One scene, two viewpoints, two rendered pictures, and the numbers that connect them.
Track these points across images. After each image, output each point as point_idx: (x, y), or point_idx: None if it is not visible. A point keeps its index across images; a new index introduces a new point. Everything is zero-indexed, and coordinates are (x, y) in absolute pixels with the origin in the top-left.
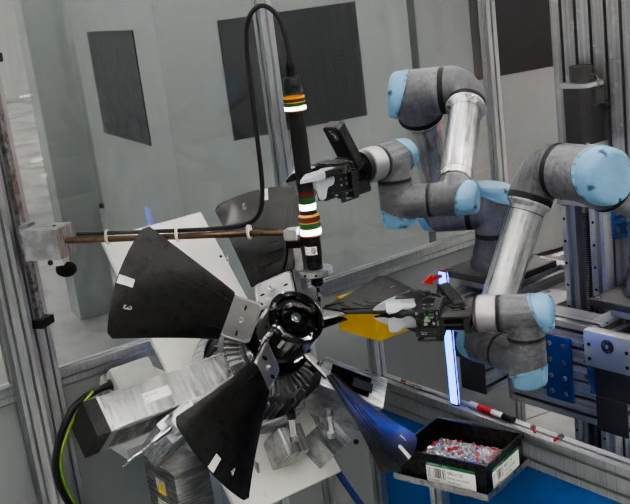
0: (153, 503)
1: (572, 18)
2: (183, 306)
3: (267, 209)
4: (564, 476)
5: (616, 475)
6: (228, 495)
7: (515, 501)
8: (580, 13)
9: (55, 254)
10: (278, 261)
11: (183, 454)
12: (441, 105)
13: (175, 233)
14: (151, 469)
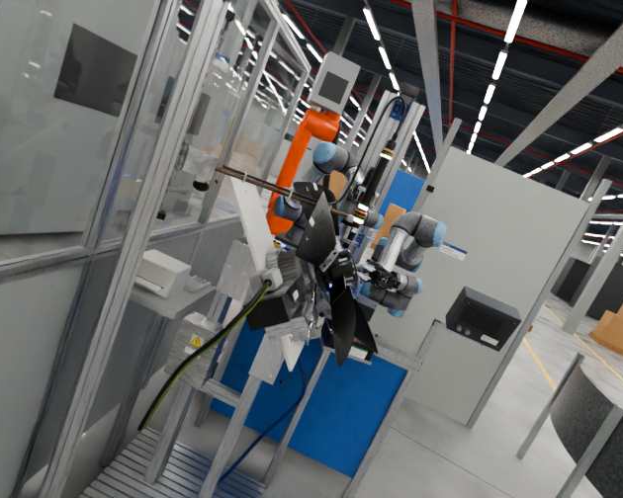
0: (175, 349)
1: (372, 151)
2: (320, 245)
3: (318, 196)
4: (374, 352)
5: (403, 356)
6: (286, 357)
7: (332, 359)
8: (377, 151)
9: (209, 174)
10: None
11: (209, 320)
12: (343, 168)
13: (291, 193)
14: (190, 328)
